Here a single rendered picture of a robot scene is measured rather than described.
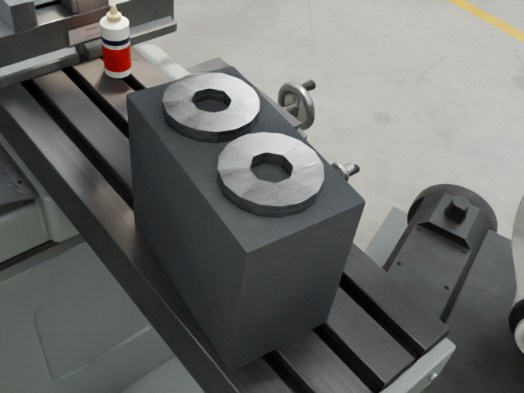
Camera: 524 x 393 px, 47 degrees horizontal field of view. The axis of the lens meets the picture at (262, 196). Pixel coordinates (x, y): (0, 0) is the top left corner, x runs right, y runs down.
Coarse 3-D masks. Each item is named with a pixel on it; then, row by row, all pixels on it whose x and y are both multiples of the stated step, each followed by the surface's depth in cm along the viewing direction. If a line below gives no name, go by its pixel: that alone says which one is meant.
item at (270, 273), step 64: (192, 128) 53; (256, 128) 56; (192, 192) 51; (256, 192) 48; (320, 192) 51; (192, 256) 56; (256, 256) 46; (320, 256) 52; (256, 320) 54; (320, 320) 62
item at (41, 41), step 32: (0, 0) 82; (32, 0) 82; (128, 0) 92; (160, 0) 96; (0, 32) 83; (32, 32) 85; (64, 32) 88; (96, 32) 92; (160, 32) 98; (0, 64) 84; (32, 64) 87; (64, 64) 90
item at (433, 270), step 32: (416, 224) 127; (448, 224) 125; (480, 224) 128; (416, 256) 120; (448, 256) 121; (480, 256) 125; (416, 288) 115; (448, 288) 115; (480, 288) 119; (512, 288) 120; (448, 320) 113; (480, 320) 114; (480, 352) 109; (512, 352) 110; (448, 384) 104; (480, 384) 104; (512, 384) 105
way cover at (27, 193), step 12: (0, 156) 86; (0, 168) 84; (12, 168) 85; (0, 180) 82; (12, 180) 83; (24, 180) 84; (0, 192) 80; (12, 192) 81; (24, 192) 82; (36, 192) 82; (0, 204) 78
